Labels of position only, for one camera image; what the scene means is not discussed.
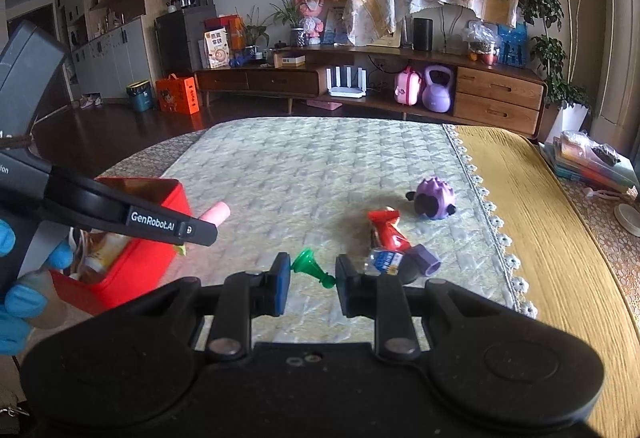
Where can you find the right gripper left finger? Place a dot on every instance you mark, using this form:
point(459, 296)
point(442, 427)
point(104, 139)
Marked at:
point(239, 300)

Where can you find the purple kettlebell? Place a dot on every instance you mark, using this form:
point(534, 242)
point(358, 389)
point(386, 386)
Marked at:
point(436, 97)

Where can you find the green funnel toy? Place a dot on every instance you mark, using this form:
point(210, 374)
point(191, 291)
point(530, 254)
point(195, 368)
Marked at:
point(306, 263)

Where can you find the clear bottle blue label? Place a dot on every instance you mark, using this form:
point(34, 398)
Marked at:
point(392, 263)

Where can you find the stack of books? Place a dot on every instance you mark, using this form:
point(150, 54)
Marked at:
point(575, 156)

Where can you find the red snack packet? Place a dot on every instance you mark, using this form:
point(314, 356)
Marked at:
point(385, 234)

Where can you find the white wifi router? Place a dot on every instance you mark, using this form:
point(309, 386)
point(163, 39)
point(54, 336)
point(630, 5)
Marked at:
point(347, 82)

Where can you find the potted green tree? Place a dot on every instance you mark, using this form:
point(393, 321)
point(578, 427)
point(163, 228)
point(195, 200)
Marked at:
point(555, 52)

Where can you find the white yellow supplement bottle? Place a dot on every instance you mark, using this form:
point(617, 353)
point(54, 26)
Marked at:
point(101, 256)

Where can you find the blue patterned bag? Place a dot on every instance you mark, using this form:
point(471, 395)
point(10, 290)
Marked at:
point(513, 49)

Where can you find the purple block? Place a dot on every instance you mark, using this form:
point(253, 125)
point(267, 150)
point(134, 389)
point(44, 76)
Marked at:
point(428, 263)

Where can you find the orange gift bag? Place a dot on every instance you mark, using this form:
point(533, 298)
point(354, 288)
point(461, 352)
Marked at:
point(177, 95)

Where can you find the round white coaster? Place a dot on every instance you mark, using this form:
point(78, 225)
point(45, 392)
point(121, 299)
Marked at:
point(628, 217)

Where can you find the pink doll figure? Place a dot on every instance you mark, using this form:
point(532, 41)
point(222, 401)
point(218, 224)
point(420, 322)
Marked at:
point(310, 19)

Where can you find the dark cabinet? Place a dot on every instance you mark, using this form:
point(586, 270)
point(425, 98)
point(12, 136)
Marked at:
point(180, 33)

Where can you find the small potted plant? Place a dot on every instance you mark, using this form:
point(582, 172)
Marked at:
point(287, 13)

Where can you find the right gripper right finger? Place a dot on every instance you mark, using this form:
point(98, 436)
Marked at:
point(383, 300)

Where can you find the quilted cream table mat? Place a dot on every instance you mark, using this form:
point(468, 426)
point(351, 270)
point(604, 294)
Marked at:
point(296, 183)

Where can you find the snack box on console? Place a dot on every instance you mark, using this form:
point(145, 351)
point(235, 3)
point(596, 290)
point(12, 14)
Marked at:
point(216, 49)

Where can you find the black cylinder speaker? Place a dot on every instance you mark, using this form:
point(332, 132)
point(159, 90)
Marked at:
point(422, 34)

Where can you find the pink toy suitcase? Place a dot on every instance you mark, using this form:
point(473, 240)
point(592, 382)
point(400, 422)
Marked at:
point(408, 84)

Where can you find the teal bucket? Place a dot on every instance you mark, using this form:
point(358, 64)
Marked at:
point(140, 95)

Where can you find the purple spiky toy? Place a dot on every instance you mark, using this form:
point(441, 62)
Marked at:
point(434, 198)

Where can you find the blue gloved left hand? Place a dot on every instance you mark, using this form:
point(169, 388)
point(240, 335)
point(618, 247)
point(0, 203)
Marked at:
point(24, 303)

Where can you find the wooden tv console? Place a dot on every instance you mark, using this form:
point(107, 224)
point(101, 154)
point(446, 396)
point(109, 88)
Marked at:
point(496, 96)

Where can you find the plastic bag of fruit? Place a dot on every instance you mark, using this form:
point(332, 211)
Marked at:
point(483, 42)

